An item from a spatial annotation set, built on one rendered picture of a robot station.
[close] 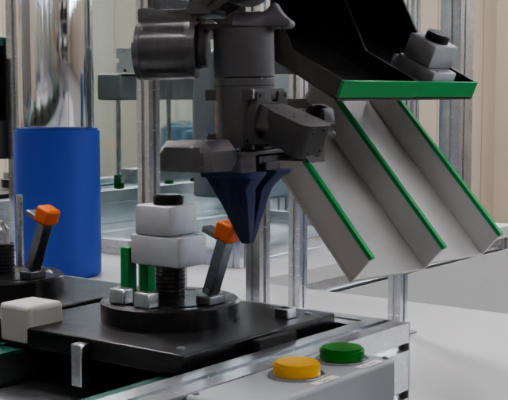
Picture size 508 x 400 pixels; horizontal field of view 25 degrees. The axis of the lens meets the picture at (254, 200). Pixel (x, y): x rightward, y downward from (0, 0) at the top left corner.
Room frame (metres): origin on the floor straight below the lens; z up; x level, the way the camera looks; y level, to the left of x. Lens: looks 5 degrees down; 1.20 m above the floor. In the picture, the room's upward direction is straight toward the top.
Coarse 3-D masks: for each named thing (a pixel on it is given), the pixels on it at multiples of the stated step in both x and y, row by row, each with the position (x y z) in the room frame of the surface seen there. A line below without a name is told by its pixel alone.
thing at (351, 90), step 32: (288, 0) 1.51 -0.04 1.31; (320, 0) 1.46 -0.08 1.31; (288, 32) 1.46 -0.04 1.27; (320, 32) 1.46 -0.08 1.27; (352, 32) 1.42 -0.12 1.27; (288, 64) 1.32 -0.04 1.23; (320, 64) 1.37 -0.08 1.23; (352, 64) 1.41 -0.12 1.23; (384, 64) 1.39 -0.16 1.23; (352, 96) 1.28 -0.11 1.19; (384, 96) 1.32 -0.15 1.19
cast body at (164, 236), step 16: (144, 208) 1.14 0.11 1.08; (160, 208) 1.13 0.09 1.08; (176, 208) 1.13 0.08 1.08; (192, 208) 1.15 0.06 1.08; (144, 224) 1.14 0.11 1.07; (160, 224) 1.13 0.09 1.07; (176, 224) 1.13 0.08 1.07; (192, 224) 1.15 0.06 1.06; (128, 240) 1.18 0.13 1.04; (144, 240) 1.14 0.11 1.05; (160, 240) 1.13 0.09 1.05; (176, 240) 1.11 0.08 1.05; (192, 240) 1.13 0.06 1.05; (144, 256) 1.14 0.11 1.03; (160, 256) 1.13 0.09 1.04; (176, 256) 1.11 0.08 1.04; (192, 256) 1.13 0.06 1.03
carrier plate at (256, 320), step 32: (64, 320) 1.14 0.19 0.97; (96, 320) 1.14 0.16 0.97; (256, 320) 1.14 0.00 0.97; (288, 320) 1.14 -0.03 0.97; (320, 320) 1.15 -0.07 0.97; (64, 352) 1.07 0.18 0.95; (96, 352) 1.04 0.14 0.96; (128, 352) 1.02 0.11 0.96; (160, 352) 1.00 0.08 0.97; (192, 352) 0.99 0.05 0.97; (224, 352) 1.03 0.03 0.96
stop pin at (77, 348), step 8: (72, 344) 1.05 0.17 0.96; (80, 344) 1.04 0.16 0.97; (88, 344) 1.05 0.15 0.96; (72, 352) 1.05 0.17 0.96; (80, 352) 1.04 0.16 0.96; (88, 352) 1.05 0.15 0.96; (72, 360) 1.05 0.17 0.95; (80, 360) 1.04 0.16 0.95; (88, 360) 1.05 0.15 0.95; (72, 368) 1.05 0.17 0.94; (80, 368) 1.04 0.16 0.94; (88, 368) 1.05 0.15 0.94; (72, 376) 1.05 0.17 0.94; (80, 376) 1.04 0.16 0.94; (88, 376) 1.05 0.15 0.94; (72, 384) 1.05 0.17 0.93; (80, 384) 1.04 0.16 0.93; (88, 384) 1.05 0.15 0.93
